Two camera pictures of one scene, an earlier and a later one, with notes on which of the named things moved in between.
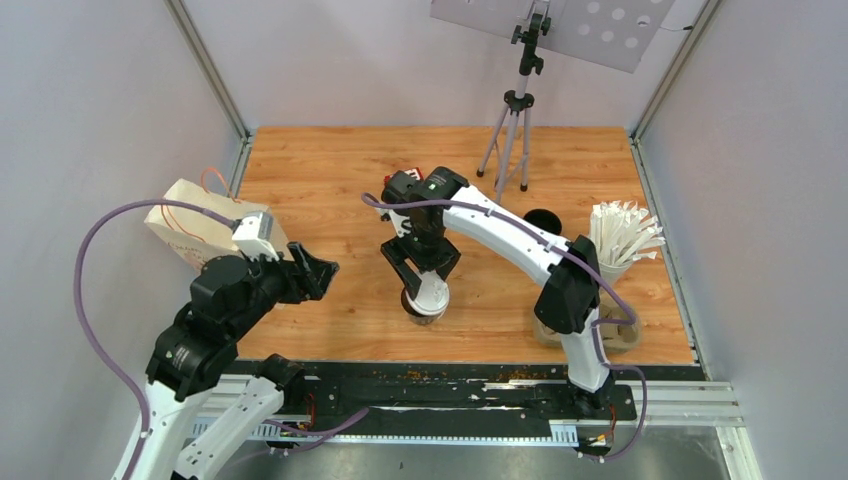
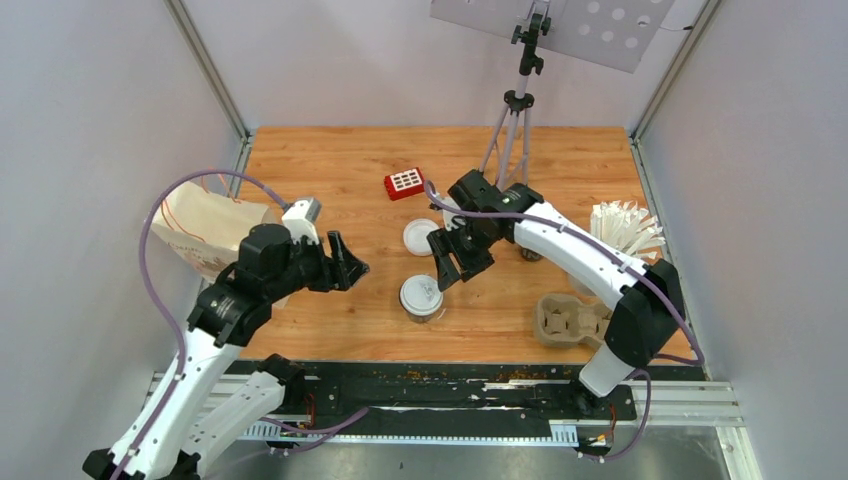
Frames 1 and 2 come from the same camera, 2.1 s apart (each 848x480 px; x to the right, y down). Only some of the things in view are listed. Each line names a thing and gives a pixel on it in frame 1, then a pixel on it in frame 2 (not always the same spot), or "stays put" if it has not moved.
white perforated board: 616,33 stays put
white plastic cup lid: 432,296 stays put
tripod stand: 519,101 stays put
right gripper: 443,261 to 443,242
